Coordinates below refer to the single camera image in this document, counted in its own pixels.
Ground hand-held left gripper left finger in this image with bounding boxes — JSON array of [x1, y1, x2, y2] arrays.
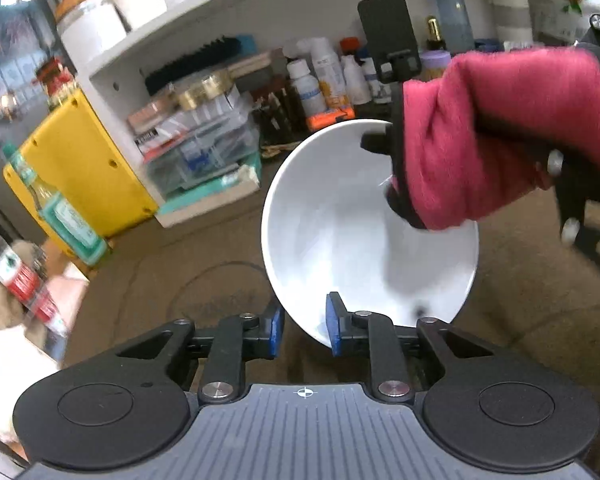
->
[[115, 306, 286, 405]]

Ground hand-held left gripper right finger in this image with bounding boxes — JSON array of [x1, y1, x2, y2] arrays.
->
[[325, 291, 503, 406]]

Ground white bowl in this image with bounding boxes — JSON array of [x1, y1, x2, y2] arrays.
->
[[261, 119, 480, 350]]

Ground red fleece cloth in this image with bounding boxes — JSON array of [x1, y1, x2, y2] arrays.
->
[[382, 47, 600, 232]]

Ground white striped container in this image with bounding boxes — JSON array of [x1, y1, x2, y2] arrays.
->
[[485, 0, 533, 43]]

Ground teal book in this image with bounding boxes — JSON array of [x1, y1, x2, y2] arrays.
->
[[155, 162, 262, 228]]

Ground blue bottle with metallic cap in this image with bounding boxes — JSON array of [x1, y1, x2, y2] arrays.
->
[[432, 0, 476, 53]]

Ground purple lid jar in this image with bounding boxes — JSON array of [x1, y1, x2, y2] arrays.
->
[[420, 50, 453, 81]]

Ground small gold cap bottle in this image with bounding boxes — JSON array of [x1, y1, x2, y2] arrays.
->
[[426, 17, 443, 52]]

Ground clear plastic storage box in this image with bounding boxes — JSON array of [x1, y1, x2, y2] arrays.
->
[[127, 85, 261, 196]]

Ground orange tool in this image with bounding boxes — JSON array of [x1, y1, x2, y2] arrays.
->
[[306, 106, 356, 133]]

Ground dark tube rack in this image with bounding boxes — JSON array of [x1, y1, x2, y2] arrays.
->
[[252, 87, 301, 146]]

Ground black phone stand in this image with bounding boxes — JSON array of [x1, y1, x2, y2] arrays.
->
[[357, 0, 422, 86]]

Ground green label glass bottle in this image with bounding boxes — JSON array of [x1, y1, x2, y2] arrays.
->
[[2, 142, 110, 267]]

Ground white bottle with blue label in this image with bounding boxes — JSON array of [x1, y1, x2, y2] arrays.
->
[[286, 59, 327, 117]]

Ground small white bottle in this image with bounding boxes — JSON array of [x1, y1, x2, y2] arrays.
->
[[340, 55, 371, 106]]

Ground gold round tin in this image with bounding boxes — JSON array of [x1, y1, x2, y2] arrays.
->
[[175, 72, 236, 111]]

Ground tall white bottle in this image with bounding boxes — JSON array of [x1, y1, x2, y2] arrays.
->
[[310, 36, 351, 111]]

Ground red label water bottle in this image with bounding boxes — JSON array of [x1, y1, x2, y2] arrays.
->
[[0, 222, 71, 351]]

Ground yellow plastic box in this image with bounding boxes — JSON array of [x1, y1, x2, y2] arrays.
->
[[2, 89, 160, 241]]

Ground white cloth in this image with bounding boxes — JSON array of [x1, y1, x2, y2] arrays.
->
[[0, 325, 63, 466]]

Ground black brush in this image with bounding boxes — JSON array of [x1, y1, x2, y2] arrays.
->
[[144, 35, 242, 96]]

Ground white jar with orange lid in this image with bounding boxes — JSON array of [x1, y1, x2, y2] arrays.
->
[[55, 0, 128, 61]]

